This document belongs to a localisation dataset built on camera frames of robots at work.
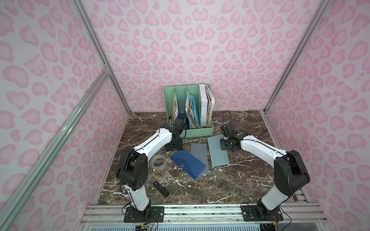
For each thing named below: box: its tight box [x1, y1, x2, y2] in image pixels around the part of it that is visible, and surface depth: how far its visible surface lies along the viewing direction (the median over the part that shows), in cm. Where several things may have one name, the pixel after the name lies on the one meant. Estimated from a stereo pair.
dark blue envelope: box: [170, 149, 207, 180], surface depth 92 cm
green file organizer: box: [163, 84, 214, 139], surface depth 102 cm
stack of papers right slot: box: [204, 84, 216, 128], surface depth 97 cm
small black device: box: [152, 180, 170, 198], surface depth 82 cm
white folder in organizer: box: [198, 84, 209, 128], surface depth 99 cm
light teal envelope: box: [207, 134, 230, 168], surface depth 93 cm
